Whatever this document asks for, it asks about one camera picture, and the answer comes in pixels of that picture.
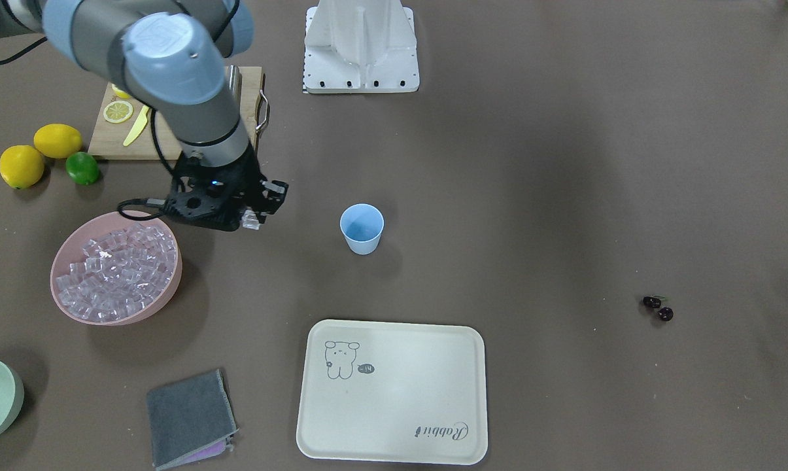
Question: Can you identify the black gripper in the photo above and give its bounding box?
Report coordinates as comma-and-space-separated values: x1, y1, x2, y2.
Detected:
171, 147, 289, 230

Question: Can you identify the clear ice cube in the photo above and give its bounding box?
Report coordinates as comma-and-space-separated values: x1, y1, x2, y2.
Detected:
239, 211, 262, 230

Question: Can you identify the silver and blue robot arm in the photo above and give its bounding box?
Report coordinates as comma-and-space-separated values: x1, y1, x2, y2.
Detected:
0, 1, 288, 232

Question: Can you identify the light blue plastic cup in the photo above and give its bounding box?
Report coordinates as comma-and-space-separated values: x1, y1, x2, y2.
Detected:
339, 203, 385, 256

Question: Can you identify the pink bowl of ice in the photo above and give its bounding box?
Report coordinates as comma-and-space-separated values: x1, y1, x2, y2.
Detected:
50, 211, 182, 326

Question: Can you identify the steel rod with black tip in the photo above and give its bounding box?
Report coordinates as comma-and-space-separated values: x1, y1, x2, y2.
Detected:
226, 65, 243, 107

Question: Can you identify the yellow plastic knife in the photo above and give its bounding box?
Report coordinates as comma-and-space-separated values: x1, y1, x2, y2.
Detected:
122, 105, 151, 147

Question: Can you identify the wooden cutting board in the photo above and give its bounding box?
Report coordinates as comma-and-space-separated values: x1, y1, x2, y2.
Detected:
88, 67, 266, 161

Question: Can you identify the lemon slice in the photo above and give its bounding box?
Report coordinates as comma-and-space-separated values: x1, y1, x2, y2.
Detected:
111, 83, 132, 99
101, 99, 134, 124

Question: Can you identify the green lime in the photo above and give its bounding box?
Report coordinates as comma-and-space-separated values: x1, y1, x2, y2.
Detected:
65, 151, 101, 185

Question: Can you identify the cream rabbit tray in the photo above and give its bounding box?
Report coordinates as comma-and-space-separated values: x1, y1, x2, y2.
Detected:
296, 319, 488, 466

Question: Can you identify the yellow lemon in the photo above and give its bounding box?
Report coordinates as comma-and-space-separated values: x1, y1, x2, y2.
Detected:
34, 123, 83, 159
0, 145, 46, 190

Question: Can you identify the grey folded cloth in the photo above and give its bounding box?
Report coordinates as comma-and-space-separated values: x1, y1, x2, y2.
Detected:
145, 369, 238, 470

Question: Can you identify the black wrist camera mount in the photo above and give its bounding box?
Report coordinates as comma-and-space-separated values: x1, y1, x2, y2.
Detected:
162, 191, 241, 232

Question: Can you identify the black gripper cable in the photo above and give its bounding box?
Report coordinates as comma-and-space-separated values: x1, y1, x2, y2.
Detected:
117, 108, 185, 222

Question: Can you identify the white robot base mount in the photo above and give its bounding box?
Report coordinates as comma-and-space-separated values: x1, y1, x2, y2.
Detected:
302, 1, 420, 94

